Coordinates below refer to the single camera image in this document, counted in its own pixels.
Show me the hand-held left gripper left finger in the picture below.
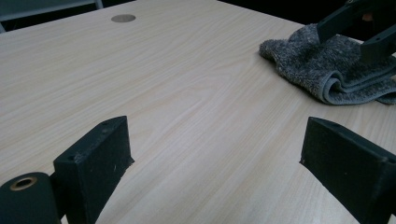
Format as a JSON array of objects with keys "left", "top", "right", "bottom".
[{"left": 53, "top": 115, "right": 135, "bottom": 224}]

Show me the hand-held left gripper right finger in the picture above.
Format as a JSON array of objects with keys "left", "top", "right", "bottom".
[{"left": 300, "top": 117, "right": 396, "bottom": 224}]

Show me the grey fluffy towel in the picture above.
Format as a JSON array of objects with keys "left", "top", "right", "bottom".
[{"left": 259, "top": 22, "right": 396, "bottom": 106}]

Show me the round table cable hole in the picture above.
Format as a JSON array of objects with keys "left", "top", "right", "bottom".
[{"left": 110, "top": 13, "right": 136, "bottom": 23}]

